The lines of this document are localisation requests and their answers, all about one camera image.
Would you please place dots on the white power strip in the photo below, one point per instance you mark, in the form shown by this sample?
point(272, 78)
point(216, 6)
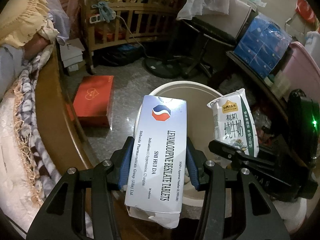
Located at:
point(96, 18)

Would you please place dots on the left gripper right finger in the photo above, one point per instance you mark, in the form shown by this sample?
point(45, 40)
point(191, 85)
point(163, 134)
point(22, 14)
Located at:
point(195, 160)

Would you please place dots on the pink plastic tub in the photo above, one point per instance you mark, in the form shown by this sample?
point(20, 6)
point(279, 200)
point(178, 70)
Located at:
point(302, 72)

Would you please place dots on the red gift box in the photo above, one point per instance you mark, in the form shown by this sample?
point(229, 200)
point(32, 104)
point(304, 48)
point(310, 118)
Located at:
point(93, 101)

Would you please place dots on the white blue medicine box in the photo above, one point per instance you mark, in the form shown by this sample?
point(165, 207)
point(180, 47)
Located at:
point(156, 178)

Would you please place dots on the brown wooden bed frame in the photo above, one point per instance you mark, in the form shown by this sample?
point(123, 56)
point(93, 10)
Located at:
point(85, 183)

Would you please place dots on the blue plastic storage box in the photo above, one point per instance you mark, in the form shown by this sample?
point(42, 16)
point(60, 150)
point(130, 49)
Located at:
point(263, 45)

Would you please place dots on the black fan base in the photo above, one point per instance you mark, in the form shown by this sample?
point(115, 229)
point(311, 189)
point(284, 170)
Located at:
point(171, 67)

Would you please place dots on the lavender grey blanket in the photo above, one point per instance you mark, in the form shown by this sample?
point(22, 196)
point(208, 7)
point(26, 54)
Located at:
point(10, 66)

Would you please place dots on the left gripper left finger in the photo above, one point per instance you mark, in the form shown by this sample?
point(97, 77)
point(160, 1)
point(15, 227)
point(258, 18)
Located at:
point(121, 160)

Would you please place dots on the yellow ruffled pillow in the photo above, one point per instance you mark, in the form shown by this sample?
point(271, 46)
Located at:
point(21, 20)

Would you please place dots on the white cardboard boxes stack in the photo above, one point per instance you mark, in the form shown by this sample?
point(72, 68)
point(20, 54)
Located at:
point(72, 54)

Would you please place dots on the wooden baby crib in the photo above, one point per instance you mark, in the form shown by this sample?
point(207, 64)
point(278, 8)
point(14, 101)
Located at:
point(136, 21)

